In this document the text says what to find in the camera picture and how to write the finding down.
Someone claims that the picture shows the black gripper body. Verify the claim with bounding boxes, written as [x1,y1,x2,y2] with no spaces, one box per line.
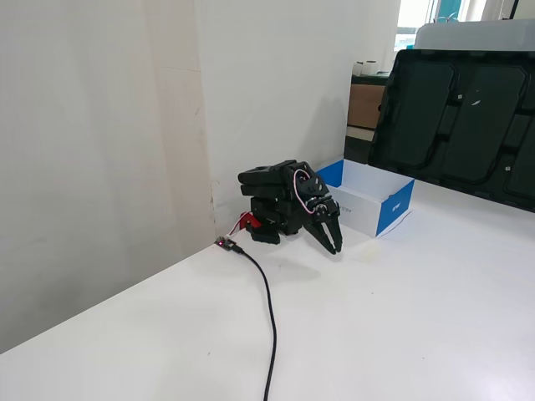
[287,162,341,227]

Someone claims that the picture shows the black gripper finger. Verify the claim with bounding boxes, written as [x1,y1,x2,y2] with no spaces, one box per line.
[303,222,337,256]
[329,216,344,254]

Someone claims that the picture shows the white and blue cardboard box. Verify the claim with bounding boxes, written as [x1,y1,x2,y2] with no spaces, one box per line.
[316,158,415,239]

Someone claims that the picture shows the small controller board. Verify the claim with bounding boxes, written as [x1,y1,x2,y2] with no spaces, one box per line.
[213,235,246,256]

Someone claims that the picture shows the black plastic moulded tray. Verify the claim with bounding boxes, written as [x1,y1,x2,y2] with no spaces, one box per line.
[366,48,535,212]

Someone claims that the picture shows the white plastic container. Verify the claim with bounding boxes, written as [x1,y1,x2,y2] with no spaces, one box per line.
[415,18,535,53]

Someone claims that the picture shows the red white servo wire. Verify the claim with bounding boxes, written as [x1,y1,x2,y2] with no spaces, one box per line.
[292,167,319,216]

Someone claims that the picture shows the red handled black clamp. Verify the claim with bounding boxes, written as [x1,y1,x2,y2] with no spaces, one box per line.
[236,211,282,246]

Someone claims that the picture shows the thin red white wires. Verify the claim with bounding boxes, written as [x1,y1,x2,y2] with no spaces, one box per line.
[225,216,247,241]

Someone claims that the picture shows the black braided cable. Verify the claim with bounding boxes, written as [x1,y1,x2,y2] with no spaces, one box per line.
[233,245,278,401]

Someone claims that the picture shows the window with white frame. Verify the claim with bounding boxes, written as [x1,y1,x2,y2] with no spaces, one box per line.
[394,0,535,53]

